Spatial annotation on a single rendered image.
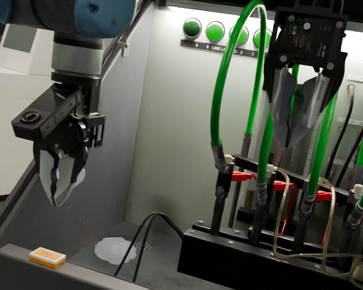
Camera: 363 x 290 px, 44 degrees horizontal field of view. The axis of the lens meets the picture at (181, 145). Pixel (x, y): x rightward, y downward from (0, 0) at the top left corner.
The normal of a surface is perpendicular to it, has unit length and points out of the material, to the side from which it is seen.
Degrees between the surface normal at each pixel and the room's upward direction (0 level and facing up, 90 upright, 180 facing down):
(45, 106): 30
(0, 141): 90
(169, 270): 0
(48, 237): 90
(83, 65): 90
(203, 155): 90
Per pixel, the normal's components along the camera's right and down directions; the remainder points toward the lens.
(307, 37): -0.31, 0.15
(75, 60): 0.12, 0.22
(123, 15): 0.76, 0.23
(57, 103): -0.02, -0.77
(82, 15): -0.58, 0.54
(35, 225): 0.94, 0.21
